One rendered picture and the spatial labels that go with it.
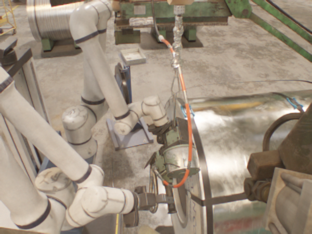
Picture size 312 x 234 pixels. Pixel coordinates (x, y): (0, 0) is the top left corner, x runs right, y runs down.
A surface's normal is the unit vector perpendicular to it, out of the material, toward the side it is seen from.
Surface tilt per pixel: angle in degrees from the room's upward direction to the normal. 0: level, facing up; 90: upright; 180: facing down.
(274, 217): 49
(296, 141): 89
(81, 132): 90
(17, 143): 90
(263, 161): 0
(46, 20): 86
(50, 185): 3
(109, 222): 0
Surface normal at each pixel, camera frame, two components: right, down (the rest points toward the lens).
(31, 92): 0.04, 0.59
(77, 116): 0.04, -0.69
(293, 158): -0.99, 0.08
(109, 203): 0.72, 0.09
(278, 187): -0.25, -0.11
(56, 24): 0.15, 0.73
